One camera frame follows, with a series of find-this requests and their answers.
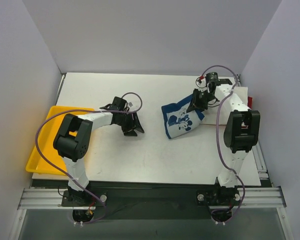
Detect blue t shirt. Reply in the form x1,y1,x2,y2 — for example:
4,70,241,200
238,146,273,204
161,95,205,139

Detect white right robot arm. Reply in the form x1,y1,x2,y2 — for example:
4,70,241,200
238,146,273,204
187,72,261,204

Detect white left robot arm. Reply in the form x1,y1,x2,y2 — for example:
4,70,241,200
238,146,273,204
53,96,145,206

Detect white folded t shirt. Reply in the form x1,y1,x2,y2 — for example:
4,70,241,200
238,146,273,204
201,84,250,125

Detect red folded t shirt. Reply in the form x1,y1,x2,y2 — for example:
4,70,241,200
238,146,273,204
247,96,253,109

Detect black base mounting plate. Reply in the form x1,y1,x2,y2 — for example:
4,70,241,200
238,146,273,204
61,184,241,223

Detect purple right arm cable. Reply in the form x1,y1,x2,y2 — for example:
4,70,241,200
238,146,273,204
201,65,246,222

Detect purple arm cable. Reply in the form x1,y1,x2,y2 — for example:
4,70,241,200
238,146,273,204
34,91,143,223
201,65,246,222

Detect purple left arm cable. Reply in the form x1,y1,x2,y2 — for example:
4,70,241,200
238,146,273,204
34,91,143,223

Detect aluminium frame rail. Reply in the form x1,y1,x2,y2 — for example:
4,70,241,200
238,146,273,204
18,187,287,210

